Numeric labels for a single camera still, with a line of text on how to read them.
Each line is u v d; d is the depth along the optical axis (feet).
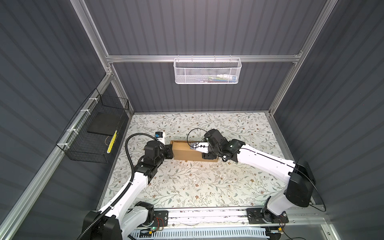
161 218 2.37
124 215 1.51
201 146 2.26
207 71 4.06
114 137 2.33
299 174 1.43
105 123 2.58
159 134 2.34
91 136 2.36
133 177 1.74
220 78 3.02
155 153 2.03
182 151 2.73
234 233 2.32
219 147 1.96
